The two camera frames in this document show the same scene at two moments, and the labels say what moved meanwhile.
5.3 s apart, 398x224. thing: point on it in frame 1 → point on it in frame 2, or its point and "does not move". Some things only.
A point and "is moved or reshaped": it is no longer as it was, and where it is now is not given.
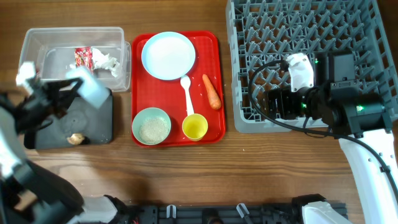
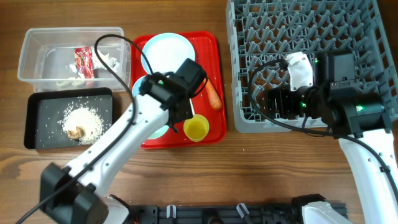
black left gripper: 43,92 → 186,113
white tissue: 101,60 does not move
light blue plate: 168,56 does not move
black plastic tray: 95,124 does not move
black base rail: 273,213 does not move
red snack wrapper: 83,57 does not move
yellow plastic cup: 194,126 does not move
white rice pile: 154,130 is moved or reshaped
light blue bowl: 89,89 → 135,91
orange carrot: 214,98 does not move
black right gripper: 277,104 does not move
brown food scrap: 76,139 is moved or reshaped
